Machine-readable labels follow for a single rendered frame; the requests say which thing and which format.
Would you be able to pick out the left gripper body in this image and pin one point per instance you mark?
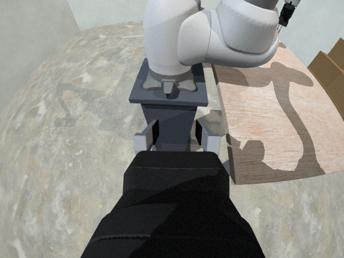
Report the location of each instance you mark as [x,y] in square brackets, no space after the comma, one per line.
[287,11]

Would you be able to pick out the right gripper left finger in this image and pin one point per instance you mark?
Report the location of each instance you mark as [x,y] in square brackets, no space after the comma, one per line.
[145,140]

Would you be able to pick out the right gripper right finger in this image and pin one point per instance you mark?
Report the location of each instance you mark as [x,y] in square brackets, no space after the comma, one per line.
[209,142]

